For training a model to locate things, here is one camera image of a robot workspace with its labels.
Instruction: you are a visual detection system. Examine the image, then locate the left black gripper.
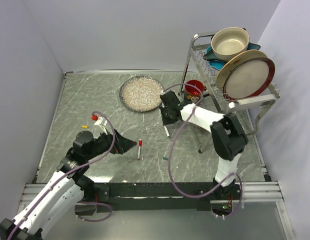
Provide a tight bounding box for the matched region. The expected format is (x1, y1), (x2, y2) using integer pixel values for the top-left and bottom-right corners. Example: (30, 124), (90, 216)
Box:
(85, 128), (136, 161)

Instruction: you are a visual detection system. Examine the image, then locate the white pen green tip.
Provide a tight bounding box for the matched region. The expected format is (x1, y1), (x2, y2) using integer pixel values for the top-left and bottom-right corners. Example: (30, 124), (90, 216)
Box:
(163, 126), (170, 138)

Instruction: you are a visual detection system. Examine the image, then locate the white pen red tip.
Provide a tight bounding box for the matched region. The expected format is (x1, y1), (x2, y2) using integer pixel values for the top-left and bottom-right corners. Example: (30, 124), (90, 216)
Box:
(137, 146), (142, 161)

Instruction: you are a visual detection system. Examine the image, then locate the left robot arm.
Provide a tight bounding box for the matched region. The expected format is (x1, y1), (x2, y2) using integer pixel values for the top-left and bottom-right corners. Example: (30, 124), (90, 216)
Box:
(0, 130), (137, 240)

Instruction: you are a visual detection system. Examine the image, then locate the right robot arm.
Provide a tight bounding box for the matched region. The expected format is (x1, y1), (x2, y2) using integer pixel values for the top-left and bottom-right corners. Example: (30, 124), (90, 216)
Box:
(160, 91), (248, 199)

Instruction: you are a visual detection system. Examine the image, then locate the red skull mug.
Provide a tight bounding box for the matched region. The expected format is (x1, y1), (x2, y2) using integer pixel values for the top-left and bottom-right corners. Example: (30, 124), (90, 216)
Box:
(184, 79), (209, 103)

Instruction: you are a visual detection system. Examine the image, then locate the speckled round plate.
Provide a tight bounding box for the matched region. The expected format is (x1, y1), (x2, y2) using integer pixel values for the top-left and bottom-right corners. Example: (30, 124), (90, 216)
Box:
(119, 75), (164, 113)

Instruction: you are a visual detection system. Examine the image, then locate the blue dish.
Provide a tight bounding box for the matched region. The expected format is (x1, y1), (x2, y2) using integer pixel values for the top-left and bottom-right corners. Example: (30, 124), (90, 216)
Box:
(203, 42), (261, 71)

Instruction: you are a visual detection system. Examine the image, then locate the black base beam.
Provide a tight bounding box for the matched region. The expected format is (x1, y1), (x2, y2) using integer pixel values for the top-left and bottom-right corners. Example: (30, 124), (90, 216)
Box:
(69, 182), (245, 216)

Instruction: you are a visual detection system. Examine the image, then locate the metal dish rack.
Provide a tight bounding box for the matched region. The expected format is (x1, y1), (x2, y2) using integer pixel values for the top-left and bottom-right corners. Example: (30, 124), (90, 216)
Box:
(181, 31), (280, 140)

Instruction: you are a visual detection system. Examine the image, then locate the large beige bowl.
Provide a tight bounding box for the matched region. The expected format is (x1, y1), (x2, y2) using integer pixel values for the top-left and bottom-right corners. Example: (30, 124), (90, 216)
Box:
(211, 27), (250, 62)

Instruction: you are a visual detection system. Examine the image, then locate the red rimmed plate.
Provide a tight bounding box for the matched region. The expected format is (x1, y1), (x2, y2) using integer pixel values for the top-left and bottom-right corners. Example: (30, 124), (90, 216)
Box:
(223, 57), (276, 101)

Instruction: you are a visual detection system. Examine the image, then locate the beige dinner plate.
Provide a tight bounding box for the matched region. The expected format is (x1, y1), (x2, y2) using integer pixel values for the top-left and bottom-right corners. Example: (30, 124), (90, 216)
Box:
(216, 49), (268, 89)

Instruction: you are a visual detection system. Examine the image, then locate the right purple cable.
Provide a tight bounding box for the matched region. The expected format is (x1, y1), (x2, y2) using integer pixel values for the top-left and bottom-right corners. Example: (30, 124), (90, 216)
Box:
(163, 83), (243, 218)

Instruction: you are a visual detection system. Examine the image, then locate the purple cable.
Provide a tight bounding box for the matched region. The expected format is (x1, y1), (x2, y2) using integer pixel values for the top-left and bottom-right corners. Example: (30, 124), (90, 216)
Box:
(163, 83), (243, 218)
(4, 110), (116, 240)

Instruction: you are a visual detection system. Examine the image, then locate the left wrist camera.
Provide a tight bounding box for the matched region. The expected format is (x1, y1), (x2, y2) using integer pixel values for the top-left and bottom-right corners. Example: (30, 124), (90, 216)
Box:
(91, 114), (108, 134)

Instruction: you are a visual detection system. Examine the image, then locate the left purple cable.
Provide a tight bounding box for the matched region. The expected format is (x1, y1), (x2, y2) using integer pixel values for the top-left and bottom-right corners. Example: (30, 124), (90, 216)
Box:
(4, 110), (116, 240)

